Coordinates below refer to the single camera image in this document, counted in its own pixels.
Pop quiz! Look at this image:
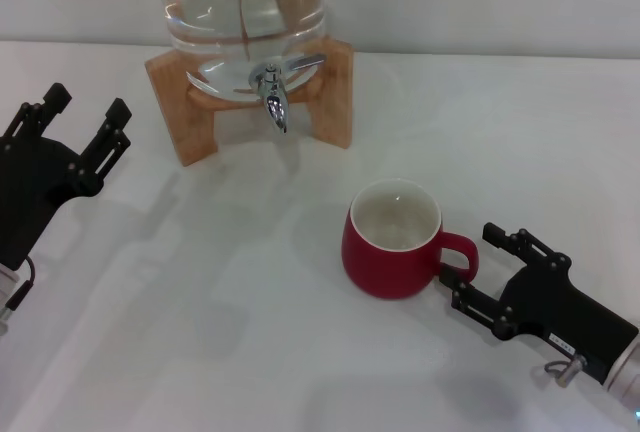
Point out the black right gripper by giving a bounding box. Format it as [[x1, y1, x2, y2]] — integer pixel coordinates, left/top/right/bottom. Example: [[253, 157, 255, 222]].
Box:
[[438, 222, 640, 388]]

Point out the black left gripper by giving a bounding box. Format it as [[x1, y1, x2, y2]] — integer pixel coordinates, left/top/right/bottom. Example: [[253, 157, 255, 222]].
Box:
[[0, 82, 134, 272]]

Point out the red ceramic cup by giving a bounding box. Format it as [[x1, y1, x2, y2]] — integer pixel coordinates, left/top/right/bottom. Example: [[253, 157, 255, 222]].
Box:
[[341, 178, 480, 300]]

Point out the chrome faucet with lever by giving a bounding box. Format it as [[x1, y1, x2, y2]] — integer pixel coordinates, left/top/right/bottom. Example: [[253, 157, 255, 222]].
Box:
[[248, 53, 327, 135]]

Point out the wooden dispenser stand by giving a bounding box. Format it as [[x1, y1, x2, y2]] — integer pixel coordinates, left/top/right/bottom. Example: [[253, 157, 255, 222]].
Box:
[[144, 34, 354, 169]]

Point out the clear glass water dispenser jar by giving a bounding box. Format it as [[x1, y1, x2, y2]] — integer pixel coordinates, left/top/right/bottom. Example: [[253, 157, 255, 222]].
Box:
[[147, 0, 329, 103]]

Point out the right gripper cable with plug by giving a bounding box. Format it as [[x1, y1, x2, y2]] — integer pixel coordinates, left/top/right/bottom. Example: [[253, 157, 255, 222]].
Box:
[[542, 353, 590, 387]]

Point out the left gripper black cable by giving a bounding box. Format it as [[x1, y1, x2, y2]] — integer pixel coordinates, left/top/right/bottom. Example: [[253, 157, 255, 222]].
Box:
[[8, 254, 39, 323]]

